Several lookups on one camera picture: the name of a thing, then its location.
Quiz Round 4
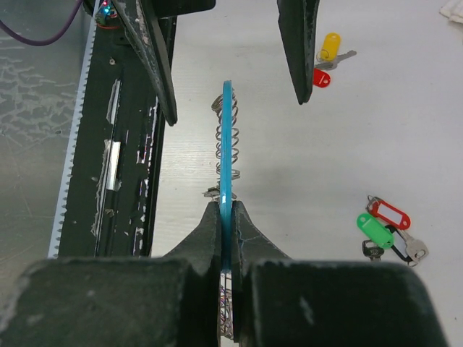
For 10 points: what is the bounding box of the white folded cloth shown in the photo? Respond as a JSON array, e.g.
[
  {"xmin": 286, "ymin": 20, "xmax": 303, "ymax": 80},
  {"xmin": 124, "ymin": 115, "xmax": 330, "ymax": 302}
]
[{"xmin": 439, "ymin": 0, "xmax": 463, "ymax": 24}]

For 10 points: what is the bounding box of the blue handled key organiser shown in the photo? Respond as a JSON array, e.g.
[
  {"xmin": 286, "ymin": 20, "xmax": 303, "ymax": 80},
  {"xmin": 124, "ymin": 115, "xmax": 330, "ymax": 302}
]
[{"xmin": 203, "ymin": 80, "xmax": 242, "ymax": 340}]

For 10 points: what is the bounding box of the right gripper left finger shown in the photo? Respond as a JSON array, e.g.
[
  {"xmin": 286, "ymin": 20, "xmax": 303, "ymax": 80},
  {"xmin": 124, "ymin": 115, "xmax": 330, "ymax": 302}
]
[{"xmin": 1, "ymin": 202, "xmax": 221, "ymax": 346}]

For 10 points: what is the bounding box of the red tag small key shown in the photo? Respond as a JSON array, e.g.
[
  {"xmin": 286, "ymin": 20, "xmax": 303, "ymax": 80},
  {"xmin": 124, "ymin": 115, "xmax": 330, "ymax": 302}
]
[{"xmin": 313, "ymin": 68, "xmax": 331, "ymax": 88}]

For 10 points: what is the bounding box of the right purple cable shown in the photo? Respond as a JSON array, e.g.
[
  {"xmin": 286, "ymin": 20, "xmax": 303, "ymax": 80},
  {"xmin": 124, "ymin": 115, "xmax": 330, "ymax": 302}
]
[{"xmin": 0, "ymin": 0, "xmax": 85, "ymax": 47}]

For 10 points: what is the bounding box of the red tag key bunch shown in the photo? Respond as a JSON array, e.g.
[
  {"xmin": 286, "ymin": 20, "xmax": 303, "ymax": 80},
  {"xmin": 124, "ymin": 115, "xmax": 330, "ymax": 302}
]
[{"xmin": 366, "ymin": 195, "xmax": 429, "ymax": 267}]

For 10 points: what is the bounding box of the green tag key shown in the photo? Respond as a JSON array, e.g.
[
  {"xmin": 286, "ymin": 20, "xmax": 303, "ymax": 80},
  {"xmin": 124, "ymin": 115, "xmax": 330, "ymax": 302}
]
[{"xmin": 356, "ymin": 213, "xmax": 394, "ymax": 262}]

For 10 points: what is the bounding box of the grey slotted cable duct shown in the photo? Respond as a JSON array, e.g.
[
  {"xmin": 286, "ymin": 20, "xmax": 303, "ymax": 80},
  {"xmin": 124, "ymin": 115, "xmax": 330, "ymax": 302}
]
[{"xmin": 47, "ymin": 20, "xmax": 96, "ymax": 259}]

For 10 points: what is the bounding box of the black mounting plate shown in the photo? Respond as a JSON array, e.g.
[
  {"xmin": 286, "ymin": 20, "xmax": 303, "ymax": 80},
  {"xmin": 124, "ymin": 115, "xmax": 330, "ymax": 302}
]
[{"xmin": 57, "ymin": 12, "xmax": 177, "ymax": 258}]

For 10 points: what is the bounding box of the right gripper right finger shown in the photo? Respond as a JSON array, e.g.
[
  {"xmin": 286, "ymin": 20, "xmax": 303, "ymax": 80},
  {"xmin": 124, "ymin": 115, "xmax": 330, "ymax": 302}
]
[{"xmin": 231, "ymin": 201, "xmax": 448, "ymax": 346}]

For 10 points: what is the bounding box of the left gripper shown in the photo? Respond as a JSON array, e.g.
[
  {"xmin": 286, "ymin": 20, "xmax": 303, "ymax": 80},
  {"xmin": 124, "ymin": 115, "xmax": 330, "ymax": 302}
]
[{"xmin": 114, "ymin": 0, "xmax": 320, "ymax": 127}]

